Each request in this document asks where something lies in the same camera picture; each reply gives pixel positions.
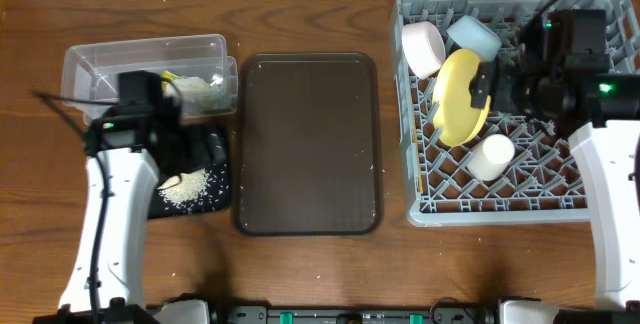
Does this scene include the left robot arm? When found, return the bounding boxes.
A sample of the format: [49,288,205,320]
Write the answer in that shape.
[36,71,214,323]

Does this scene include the wooden chopstick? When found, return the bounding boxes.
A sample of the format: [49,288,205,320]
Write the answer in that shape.
[414,144,424,195]

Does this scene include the rice food waste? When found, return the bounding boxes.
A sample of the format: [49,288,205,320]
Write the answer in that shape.
[158,168,231,214]

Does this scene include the dark brown serving tray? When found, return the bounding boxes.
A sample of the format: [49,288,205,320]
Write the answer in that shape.
[233,52,383,237]

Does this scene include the green orange snack wrapper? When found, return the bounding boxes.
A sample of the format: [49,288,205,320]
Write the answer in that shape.
[161,71,179,84]

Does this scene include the light blue bowl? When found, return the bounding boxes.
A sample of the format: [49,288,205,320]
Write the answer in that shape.
[446,15,502,61]

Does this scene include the small white green cup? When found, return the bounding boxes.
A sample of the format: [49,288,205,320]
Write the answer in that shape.
[467,134,515,181]

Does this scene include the pink white bowl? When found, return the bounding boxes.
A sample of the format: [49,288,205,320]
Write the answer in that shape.
[401,22,446,79]

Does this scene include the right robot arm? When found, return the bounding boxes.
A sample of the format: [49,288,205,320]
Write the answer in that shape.
[464,9,639,323]

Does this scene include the grey dishwasher rack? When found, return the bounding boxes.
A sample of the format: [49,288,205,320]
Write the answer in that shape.
[389,0,640,228]

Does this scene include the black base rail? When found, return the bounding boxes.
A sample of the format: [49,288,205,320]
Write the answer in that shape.
[151,296,639,324]

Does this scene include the white napkin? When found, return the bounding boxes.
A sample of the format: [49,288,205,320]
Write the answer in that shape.
[164,76,230,111]

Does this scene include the yellow plate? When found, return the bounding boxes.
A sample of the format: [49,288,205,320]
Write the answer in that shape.
[432,49,491,147]

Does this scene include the black waste tray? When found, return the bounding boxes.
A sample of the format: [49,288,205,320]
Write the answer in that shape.
[148,124,232,220]

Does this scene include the clear plastic bin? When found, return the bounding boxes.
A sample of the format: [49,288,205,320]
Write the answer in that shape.
[61,34,238,124]

